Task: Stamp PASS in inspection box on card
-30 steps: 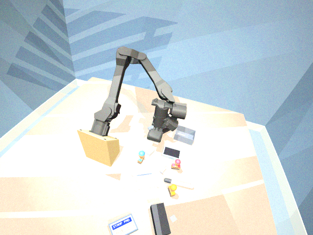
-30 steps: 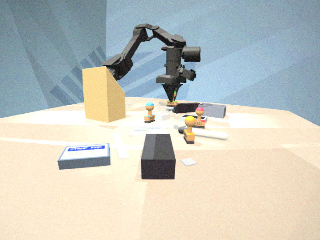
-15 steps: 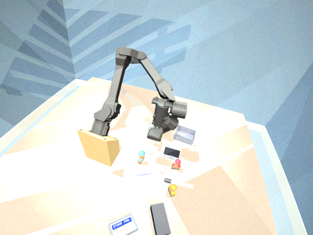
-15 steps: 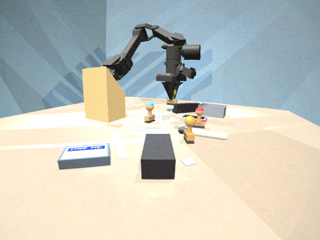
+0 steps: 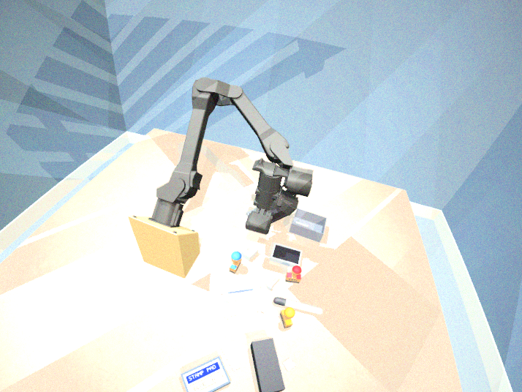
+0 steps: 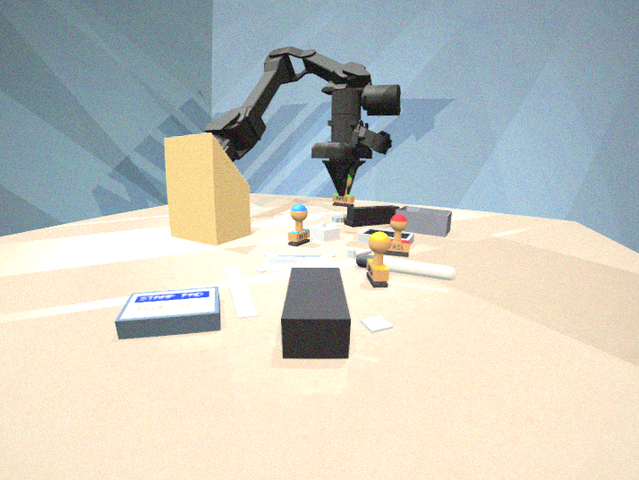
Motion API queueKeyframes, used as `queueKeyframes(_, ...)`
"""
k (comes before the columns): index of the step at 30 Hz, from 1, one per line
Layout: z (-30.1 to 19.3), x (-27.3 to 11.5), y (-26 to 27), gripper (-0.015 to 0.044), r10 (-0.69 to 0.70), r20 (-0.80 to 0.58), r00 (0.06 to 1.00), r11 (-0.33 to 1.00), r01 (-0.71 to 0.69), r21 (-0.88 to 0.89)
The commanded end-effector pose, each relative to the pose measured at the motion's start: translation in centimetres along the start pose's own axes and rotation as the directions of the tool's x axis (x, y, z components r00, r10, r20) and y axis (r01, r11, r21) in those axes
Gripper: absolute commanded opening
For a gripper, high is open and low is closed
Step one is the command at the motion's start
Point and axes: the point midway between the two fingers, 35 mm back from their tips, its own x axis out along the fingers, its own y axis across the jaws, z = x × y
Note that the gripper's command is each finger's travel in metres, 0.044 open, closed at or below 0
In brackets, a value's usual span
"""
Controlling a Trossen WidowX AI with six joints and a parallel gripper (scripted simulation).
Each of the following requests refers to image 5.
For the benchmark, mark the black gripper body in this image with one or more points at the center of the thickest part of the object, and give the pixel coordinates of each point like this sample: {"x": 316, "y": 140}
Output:
{"x": 260, "y": 221}

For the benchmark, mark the wooden rubber stamp with yellow knob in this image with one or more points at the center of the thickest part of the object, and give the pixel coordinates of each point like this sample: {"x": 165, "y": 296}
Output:
{"x": 286, "y": 316}

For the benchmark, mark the rubber stamp with red knob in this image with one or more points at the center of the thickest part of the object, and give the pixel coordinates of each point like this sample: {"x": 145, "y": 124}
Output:
{"x": 295, "y": 276}

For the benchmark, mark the wooden rubber stamp with blue top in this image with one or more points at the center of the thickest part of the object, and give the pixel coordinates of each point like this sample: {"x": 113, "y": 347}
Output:
{"x": 236, "y": 258}

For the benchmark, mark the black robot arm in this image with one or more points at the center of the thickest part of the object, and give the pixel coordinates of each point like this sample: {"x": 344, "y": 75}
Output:
{"x": 185, "y": 180}

